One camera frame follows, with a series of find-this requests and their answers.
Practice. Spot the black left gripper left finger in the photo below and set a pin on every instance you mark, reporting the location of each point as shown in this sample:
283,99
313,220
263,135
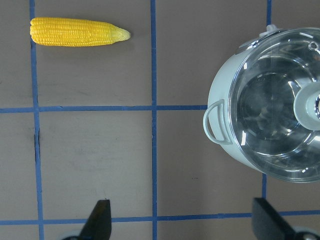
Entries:
99,224

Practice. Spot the pale green cooking pot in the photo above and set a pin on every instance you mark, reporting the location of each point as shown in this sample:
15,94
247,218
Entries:
222,82

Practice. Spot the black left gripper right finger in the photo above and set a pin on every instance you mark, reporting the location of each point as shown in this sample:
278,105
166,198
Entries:
267,224

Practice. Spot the glass pot lid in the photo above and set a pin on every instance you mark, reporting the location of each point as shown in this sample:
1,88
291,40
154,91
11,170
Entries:
275,105

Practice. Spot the yellow corn cob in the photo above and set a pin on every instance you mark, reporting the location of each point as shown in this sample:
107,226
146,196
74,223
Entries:
70,32

